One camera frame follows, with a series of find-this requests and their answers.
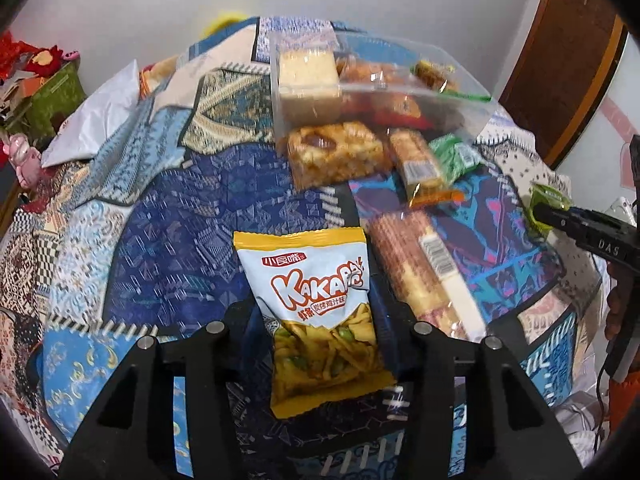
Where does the pale sponge cake packet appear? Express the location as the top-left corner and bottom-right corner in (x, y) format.
(277, 46), (342, 129)

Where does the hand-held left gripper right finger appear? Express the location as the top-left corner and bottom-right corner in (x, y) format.
(372, 282), (586, 480)

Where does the person's right hand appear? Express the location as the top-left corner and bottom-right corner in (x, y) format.
(605, 260), (640, 347)

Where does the white pillow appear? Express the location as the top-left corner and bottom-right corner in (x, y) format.
(40, 59), (144, 169)

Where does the green snack packet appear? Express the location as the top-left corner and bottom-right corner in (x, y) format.
(429, 133), (484, 184)

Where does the green storage box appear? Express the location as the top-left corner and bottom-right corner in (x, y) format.
(22, 57), (89, 137)

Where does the white wardrobe door with hearts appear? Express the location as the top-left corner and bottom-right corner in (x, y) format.
(559, 25), (640, 216)

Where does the long biscuit packet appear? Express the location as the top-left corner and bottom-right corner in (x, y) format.
(369, 210), (489, 342)

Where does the yellow foam hoop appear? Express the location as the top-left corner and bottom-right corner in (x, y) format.
(202, 7), (251, 37)

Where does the orange patterned blanket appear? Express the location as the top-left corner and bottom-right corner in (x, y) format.
(140, 55), (181, 97)

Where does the wooden door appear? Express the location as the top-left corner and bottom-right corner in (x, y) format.
(500, 0), (629, 171)

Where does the green jelly cup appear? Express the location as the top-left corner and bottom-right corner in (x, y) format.
(530, 184), (573, 239)

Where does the red snack packet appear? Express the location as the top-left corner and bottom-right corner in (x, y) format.
(345, 91), (441, 131)

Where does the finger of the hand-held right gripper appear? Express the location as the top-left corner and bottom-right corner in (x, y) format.
(534, 204), (583, 236)

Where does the pink toy figure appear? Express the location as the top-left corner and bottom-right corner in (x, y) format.
(0, 132), (44, 192)

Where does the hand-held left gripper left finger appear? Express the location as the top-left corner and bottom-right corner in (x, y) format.
(57, 300), (273, 480)

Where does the small biscuit packet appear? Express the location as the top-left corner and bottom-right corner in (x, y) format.
(389, 129), (466, 209)

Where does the clear plastic storage container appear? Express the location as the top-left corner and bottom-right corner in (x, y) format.
(269, 30), (502, 147)

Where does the white and yellow fries packet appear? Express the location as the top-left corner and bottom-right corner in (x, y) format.
(233, 226), (399, 420)

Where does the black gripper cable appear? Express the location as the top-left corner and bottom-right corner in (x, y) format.
(593, 367), (610, 436)

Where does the patchwork blanket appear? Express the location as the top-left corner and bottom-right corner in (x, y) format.
(0, 15), (607, 480)

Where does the caramel nut square packet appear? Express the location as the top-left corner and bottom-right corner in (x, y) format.
(287, 121), (387, 192)

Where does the orange fried ball snack packet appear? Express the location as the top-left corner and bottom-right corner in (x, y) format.
(339, 55), (408, 89)

